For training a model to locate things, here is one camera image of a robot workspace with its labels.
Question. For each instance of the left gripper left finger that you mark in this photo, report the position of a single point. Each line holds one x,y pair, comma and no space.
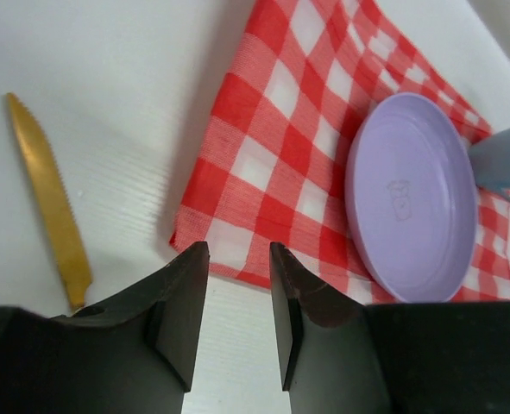
134,352

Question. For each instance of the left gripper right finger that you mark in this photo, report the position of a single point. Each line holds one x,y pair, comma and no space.
339,356

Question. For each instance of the purple plastic plate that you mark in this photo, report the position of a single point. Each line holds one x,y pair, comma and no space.
410,200

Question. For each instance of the red white checkered cloth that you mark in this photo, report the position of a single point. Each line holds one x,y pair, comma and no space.
271,167

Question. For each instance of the light blue mug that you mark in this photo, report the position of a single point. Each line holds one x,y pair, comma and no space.
490,161

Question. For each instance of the gold knife dark handle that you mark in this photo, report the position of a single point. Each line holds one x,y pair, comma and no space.
50,195

